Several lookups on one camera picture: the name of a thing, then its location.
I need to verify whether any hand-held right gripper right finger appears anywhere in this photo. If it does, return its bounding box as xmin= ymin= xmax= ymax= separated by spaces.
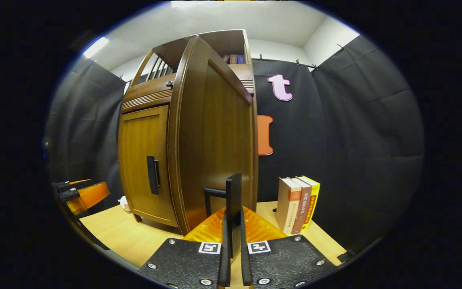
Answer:
xmin=239 ymin=206 xmax=338 ymax=289

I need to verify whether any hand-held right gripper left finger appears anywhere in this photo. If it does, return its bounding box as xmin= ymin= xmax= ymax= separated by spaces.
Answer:
xmin=139 ymin=207 xmax=232 ymax=289

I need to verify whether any wooden shoe cabinet door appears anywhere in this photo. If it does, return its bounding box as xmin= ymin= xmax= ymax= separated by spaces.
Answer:
xmin=118 ymin=105 xmax=178 ymax=228
xmin=168 ymin=35 xmax=259 ymax=236

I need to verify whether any black door handle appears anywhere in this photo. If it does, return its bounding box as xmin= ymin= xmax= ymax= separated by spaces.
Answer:
xmin=147 ymin=155 xmax=162 ymax=195
xmin=204 ymin=173 xmax=243 ymax=258

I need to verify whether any wooden double-door shoe cabinet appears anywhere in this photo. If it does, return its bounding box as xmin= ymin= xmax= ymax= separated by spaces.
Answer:
xmin=118 ymin=29 xmax=259 ymax=230

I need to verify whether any wooden cabinet drawer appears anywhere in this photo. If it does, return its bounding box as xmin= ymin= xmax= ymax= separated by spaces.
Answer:
xmin=122 ymin=64 xmax=255 ymax=114

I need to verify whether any white and orange book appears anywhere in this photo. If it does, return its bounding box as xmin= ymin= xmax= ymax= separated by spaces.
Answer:
xmin=275 ymin=177 xmax=302 ymax=235

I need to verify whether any red-brown book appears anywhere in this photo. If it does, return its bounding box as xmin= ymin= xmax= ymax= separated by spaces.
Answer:
xmin=288 ymin=177 xmax=312 ymax=235

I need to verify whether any yellow book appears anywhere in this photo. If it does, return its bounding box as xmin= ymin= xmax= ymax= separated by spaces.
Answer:
xmin=297 ymin=175 xmax=320 ymax=231

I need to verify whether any ceiling light panel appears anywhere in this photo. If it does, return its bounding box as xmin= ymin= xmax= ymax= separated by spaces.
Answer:
xmin=83 ymin=36 xmax=110 ymax=59

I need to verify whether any black backdrop cloth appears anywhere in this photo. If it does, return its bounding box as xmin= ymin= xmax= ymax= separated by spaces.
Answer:
xmin=45 ymin=34 xmax=425 ymax=254

